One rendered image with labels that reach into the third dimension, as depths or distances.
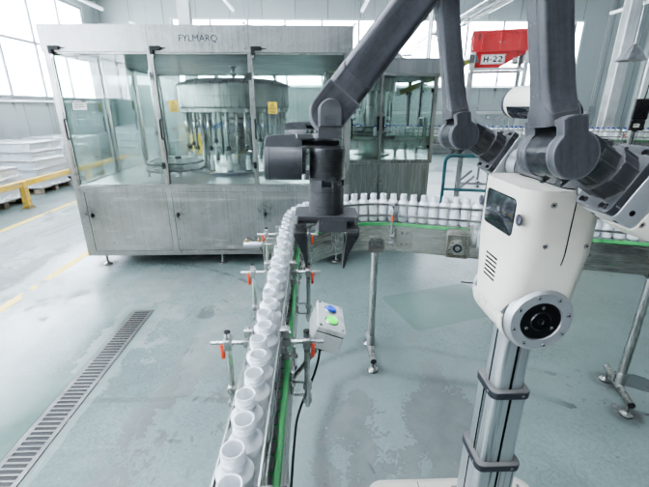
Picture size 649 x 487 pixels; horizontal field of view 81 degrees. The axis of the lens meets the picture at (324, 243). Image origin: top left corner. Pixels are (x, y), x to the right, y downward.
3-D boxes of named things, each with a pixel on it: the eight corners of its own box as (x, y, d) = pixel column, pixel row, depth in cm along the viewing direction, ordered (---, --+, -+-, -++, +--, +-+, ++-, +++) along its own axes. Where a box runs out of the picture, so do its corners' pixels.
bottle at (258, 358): (276, 423, 84) (272, 360, 78) (248, 427, 83) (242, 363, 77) (274, 404, 89) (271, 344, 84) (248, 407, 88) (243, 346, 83)
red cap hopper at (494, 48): (452, 203, 700) (472, 30, 606) (451, 194, 765) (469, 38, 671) (507, 206, 676) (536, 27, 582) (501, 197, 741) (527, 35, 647)
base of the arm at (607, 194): (625, 147, 68) (578, 205, 71) (592, 124, 66) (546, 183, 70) (668, 153, 60) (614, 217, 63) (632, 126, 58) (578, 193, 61)
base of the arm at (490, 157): (493, 173, 105) (520, 133, 102) (469, 158, 104) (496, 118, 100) (479, 168, 114) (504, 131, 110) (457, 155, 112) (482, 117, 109)
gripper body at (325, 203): (358, 228, 61) (360, 182, 59) (294, 227, 61) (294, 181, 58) (353, 217, 67) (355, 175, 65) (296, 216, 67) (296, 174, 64)
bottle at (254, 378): (268, 449, 77) (265, 384, 72) (240, 447, 78) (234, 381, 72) (275, 426, 83) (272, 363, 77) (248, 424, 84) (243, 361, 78)
